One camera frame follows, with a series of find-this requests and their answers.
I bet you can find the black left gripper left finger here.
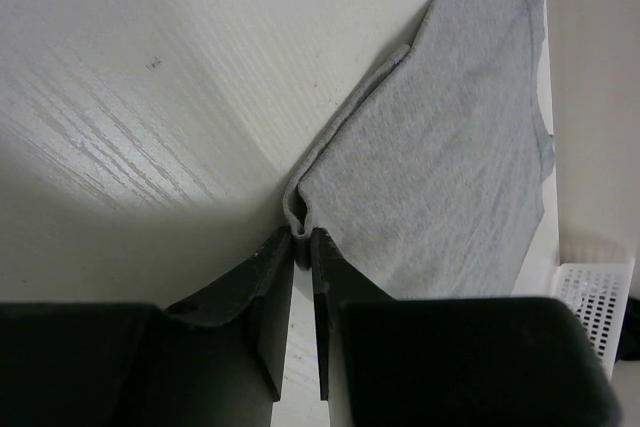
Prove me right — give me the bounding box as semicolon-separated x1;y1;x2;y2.
1;228;293;426

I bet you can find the white plastic laundry basket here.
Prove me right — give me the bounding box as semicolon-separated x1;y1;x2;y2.
550;258;635;379

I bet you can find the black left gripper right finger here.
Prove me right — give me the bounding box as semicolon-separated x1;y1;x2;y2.
310;229;622;426

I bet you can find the black crumpled garment in basket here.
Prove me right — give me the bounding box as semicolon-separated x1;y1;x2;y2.
616;298;640;361

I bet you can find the grey tank top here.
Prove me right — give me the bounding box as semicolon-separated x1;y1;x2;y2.
283;0;554;299

